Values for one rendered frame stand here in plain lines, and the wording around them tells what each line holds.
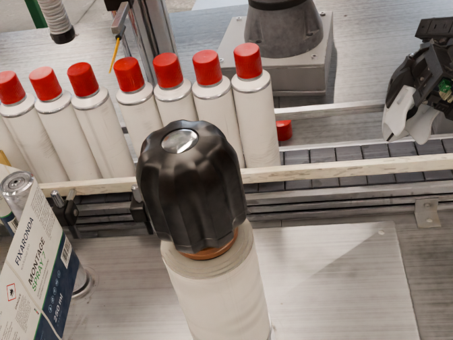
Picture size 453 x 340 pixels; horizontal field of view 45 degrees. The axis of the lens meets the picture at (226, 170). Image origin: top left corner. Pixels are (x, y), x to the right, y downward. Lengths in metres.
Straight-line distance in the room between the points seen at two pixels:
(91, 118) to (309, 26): 0.47
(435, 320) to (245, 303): 0.28
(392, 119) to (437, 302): 0.24
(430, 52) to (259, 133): 0.23
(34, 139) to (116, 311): 0.27
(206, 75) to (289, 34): 0.35
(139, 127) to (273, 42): 0.36
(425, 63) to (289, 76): 0.36
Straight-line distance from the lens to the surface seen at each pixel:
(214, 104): 0.70
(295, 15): 1.01
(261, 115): 0.72
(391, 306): 0.66
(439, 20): 0.75
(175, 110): 0.72
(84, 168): 0.82
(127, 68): 0.71
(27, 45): 1.46
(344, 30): 1.23
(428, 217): 0.81
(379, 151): 0.84
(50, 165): 0.84
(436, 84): 0.69
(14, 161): 0.86
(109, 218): 0.85
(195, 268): 0.47
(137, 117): 0.74
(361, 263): 0.70
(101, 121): 0.76
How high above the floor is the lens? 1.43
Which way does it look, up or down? 42 degrees down
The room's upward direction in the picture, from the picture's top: 12 degrees counter-clockwise
